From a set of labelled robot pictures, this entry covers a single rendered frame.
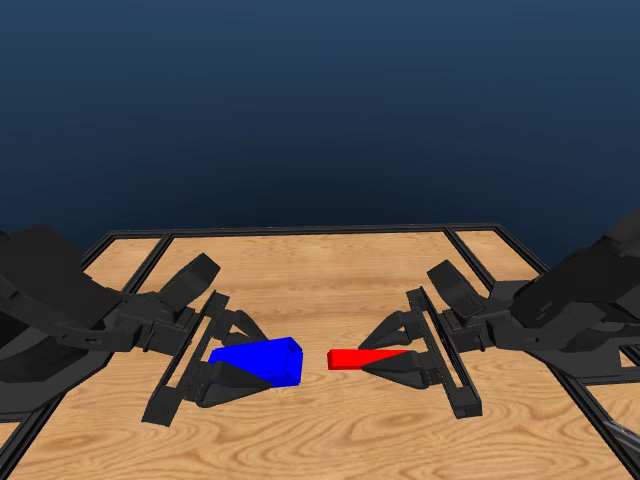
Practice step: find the blue hollow socket block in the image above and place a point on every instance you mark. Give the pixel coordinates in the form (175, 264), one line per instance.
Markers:
(270, 357)

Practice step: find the black table frame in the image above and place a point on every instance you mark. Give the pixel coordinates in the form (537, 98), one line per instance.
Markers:
(300, 230)

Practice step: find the thin red peg bar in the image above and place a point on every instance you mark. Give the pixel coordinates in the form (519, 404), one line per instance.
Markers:
(345, 359)

